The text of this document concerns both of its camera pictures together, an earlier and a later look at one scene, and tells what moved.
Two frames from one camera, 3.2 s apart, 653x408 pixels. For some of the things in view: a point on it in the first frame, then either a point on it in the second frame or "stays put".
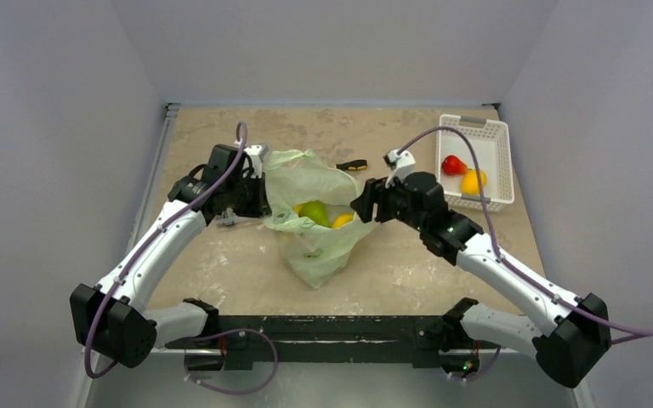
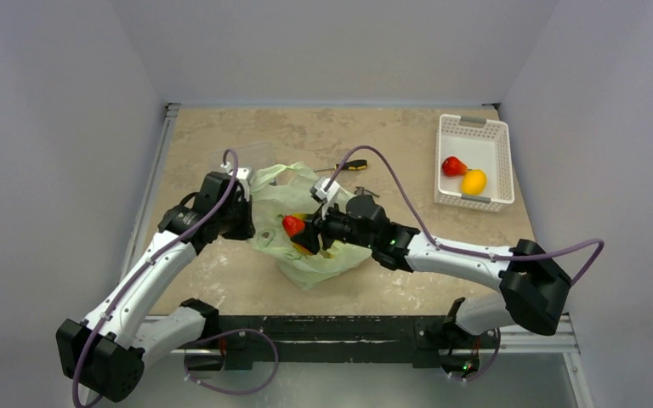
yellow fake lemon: x=469 y=181 stays put
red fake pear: x=452 y=166 stays put
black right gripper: x=377 y=199 to x=322 y=229
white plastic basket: x=493 y=140 stays put
